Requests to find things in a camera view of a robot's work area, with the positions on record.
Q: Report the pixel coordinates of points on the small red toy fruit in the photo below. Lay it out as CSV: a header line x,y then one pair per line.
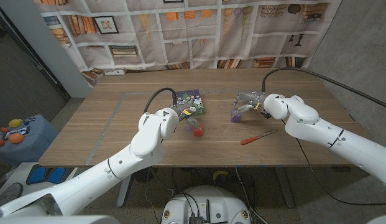
x,y
4,130

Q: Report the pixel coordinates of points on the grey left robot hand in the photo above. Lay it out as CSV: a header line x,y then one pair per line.
x,y
185,112

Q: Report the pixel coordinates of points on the yellow toy fruit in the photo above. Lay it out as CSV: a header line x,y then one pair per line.
x,y
15,123

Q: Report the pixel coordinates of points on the white robot torso base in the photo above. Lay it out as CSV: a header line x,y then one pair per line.
x,y
217,202

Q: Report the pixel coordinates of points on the blue-grey upholstered stool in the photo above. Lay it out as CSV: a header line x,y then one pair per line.
x,y
34,146

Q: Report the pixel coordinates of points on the green christmas package box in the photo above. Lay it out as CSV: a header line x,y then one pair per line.
x,y
192,96

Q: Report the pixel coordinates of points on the yellow toy banana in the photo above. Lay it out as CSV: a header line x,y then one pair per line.
x,y
219,173

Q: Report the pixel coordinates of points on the orange toy fruit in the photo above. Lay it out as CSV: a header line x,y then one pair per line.
x,y
15,138

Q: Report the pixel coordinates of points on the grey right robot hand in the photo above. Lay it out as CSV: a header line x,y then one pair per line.
x,y
253,99

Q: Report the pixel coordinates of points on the red magnetic block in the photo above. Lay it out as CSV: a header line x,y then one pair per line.
x,y
198,131

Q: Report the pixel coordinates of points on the white power strip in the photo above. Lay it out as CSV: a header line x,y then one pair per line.
x,y
115,71

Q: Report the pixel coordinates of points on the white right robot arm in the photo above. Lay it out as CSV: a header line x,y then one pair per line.
x,y
323,130

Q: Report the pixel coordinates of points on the purple magnetic block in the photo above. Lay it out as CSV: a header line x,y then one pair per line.
x,y
235,116

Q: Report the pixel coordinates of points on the smartphone with colourful screen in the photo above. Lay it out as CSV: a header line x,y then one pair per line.
x,y
18,132

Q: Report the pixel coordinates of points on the white board with blue pads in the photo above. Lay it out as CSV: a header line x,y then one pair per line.
x,y
43,175

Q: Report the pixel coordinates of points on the grey metal table leg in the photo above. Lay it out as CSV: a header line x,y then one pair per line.
x,y
123,193
285,186

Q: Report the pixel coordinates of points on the printed bookshelf backdrop cloth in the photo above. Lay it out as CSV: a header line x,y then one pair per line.
x,y
180,31

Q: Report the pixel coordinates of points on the black round floor object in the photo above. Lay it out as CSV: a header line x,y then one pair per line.
x,y
149,175

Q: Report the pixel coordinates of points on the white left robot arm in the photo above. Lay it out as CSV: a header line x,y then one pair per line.
x,y
124,165

